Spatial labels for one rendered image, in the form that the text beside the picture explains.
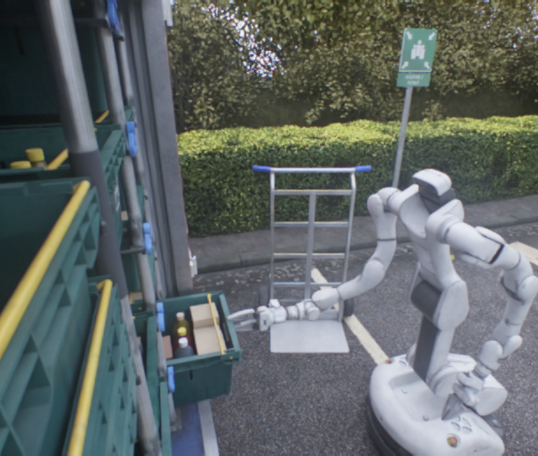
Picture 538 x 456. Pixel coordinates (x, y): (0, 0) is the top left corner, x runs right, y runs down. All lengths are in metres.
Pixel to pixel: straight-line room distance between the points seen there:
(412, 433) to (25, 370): 1.81
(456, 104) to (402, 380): 6.37
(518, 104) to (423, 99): 2.35
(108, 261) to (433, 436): 1.68
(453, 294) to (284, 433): 1.24
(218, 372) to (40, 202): 1.10
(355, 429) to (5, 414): 2.16
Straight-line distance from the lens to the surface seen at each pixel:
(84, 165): 0.49
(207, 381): 1.49
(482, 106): 8.45
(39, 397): 0.28
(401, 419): 1.96
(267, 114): 6.09
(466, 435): 2.00
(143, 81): 1.40
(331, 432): 2.27
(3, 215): 0.50
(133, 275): 1.17
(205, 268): 3.50
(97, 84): 1.01
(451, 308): 1.56
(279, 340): 2.72
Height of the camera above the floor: 1.85
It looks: 25 degrees down
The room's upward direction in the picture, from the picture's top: straight up
